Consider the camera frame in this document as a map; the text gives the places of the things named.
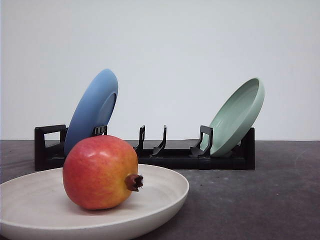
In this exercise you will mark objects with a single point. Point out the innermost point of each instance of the red yellow pomegranate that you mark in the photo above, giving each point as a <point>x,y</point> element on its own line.
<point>98,171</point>

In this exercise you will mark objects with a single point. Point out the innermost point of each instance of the white plate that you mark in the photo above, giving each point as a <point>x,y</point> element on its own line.
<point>37,206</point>

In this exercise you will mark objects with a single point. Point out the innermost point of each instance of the blue plate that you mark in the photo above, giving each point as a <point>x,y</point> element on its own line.
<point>93,109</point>

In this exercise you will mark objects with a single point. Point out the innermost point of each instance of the green plate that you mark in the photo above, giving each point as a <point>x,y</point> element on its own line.
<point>236,118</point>

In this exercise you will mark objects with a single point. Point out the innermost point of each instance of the black dish rack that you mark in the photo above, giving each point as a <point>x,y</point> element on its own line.
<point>50,143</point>

